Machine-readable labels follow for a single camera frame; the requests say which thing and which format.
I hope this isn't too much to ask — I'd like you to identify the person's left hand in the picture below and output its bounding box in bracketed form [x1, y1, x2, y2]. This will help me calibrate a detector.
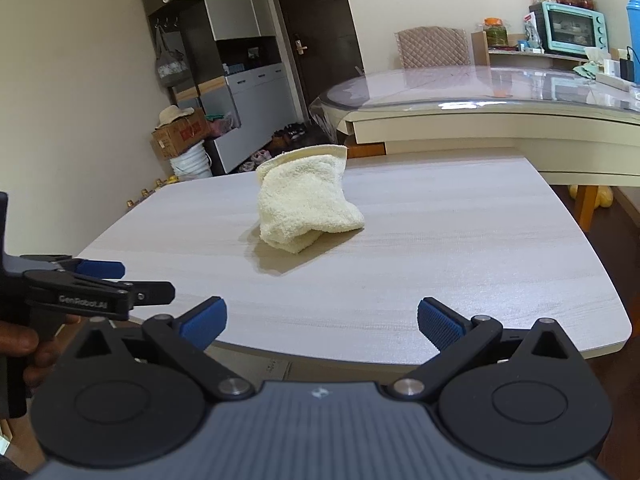
[0, 314, 82, 390]

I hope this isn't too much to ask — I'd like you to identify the row of yellow-capped bottles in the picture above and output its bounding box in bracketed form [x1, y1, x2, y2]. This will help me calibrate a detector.
[125, 175, 178, 208]

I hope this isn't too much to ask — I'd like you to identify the cream dining table glass top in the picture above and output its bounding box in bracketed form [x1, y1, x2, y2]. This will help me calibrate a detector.
[310, 64, 640, 233]

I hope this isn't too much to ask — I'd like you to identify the white plastic bucket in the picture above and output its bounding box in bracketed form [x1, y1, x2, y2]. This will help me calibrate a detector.
[170, 140, 213, 182]

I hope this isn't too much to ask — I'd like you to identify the yellow plastic object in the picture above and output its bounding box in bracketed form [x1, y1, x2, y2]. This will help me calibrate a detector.
[570, 185, 616, 211]

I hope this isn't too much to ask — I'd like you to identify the colourful clothes pile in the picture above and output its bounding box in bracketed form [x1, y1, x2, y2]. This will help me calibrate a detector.
[205, 110, 236, 136]

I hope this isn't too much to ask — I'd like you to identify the straw hat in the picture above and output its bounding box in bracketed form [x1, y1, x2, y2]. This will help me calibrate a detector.
[157, 105, 196, 128]

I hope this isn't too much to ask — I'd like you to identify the tissue box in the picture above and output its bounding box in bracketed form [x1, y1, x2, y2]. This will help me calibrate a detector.
[582, 46, 613, 78]

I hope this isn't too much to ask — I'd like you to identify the grey and brown cabinet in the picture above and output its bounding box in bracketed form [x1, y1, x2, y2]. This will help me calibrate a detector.
[140, 0, 301, 176]

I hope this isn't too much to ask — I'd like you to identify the red printed cardboard box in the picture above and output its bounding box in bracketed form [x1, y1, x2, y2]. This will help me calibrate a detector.
[151, 109, 210, 161]

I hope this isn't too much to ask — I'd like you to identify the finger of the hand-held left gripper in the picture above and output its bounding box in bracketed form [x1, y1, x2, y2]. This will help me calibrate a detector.
[21, 254, 126, 280]
[24, 269, 176, 309]

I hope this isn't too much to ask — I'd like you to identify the quilted chair back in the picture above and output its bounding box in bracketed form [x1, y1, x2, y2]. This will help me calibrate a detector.
[394, 26, 473, 70]

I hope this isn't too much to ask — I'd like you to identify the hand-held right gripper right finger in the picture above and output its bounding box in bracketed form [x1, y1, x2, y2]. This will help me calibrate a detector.
[385, 296, 583, 402]

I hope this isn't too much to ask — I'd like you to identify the dark brown door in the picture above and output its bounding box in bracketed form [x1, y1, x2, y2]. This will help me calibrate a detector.
[272, 0, 366, 123]

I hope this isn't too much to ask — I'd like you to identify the wooden side shelf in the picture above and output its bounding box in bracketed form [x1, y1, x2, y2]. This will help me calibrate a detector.
[470, 31, 601, 68]

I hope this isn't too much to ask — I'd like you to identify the red and white package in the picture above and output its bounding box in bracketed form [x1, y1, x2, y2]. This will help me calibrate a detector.
[522, 10, 546, 51]

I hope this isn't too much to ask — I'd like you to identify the row of shoes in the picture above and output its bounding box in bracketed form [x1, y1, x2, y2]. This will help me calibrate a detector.
[237, 122, 311, 173]

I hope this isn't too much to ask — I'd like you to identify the teal toaster oven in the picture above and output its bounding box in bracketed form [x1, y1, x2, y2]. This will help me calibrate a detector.
[529, 1, 608, 58]

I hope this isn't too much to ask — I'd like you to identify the green jar orange lid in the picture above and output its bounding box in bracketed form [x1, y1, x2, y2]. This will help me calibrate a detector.
[482, 17, 509, 47]

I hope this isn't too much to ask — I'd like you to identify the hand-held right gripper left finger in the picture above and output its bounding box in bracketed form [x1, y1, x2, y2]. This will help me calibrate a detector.
[75, 296, 256, 402]

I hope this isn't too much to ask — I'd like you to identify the grey hanging bag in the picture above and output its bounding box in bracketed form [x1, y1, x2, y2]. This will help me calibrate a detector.
[154, 25, 193, 88]

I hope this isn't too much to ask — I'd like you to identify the cream terry towel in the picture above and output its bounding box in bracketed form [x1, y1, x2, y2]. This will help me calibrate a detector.
[256, 144, 366, 254]

